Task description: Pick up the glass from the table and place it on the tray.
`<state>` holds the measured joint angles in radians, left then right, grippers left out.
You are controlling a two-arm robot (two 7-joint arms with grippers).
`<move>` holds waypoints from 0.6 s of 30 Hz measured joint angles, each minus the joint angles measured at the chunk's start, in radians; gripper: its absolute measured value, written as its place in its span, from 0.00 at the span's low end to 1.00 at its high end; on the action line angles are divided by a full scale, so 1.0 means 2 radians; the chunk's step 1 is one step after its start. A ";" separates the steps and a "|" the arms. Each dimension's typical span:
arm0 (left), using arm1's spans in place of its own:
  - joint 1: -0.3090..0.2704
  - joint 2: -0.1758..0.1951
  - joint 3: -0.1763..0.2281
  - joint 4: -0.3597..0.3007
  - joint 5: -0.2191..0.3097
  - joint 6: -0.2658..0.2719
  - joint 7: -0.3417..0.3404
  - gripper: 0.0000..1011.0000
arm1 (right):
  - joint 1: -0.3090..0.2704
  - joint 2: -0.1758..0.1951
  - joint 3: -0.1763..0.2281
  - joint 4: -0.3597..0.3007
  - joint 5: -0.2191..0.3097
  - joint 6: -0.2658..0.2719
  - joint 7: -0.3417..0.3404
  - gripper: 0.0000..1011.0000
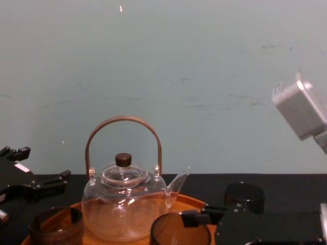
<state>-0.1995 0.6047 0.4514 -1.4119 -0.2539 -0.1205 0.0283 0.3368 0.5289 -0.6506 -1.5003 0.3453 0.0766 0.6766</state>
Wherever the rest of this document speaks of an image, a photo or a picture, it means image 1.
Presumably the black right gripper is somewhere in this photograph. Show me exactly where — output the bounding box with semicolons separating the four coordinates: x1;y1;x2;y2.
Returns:
181;204;322;245

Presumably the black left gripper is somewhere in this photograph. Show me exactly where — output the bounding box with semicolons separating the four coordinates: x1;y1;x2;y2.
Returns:
0;146;72;205

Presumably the round orange wooden tray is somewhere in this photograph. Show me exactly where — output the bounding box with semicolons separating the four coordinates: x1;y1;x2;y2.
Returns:
20;191;208;245

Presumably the dark smoked glass cup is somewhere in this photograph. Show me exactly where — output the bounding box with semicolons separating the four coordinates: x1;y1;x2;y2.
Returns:
28;206;84;245
224;182;266;214
150;211;212;245

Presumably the black table cloth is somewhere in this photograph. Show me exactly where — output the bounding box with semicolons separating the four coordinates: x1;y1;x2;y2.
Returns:
0;173;327;245

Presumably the glass lid with brown knob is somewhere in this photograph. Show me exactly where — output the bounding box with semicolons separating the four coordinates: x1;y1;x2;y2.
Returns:
101;153;149;189

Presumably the glass teapot with wooden handle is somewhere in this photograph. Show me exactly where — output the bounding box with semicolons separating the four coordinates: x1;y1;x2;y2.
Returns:
81;115;190;242

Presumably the pale wall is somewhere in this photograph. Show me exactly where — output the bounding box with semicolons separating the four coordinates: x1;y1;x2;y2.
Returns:
0;0;327;176

